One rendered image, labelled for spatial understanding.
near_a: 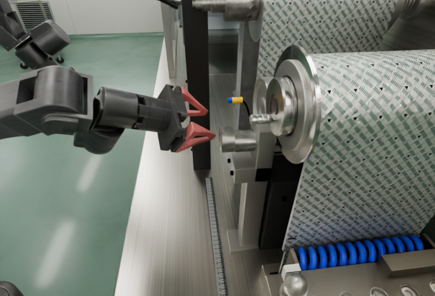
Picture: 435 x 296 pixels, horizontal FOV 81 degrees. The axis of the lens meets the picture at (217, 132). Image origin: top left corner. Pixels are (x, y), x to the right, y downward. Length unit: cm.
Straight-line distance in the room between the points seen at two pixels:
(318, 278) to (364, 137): 22
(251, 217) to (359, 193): 20
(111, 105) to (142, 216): 34
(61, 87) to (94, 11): 574
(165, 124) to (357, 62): 28
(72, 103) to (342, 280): 44
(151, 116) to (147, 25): 557
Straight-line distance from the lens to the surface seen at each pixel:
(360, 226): 47
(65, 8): 627
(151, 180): 74
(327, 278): 45
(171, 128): 42
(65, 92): 38
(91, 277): 170
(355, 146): 34
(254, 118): 34
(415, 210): 50
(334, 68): 32
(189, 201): 67
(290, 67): 32
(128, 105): 40
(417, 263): 50
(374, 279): 48
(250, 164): 41
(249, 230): 54
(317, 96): 28
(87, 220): 194
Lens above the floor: 141
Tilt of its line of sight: 35 degrees down
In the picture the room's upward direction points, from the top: straight up
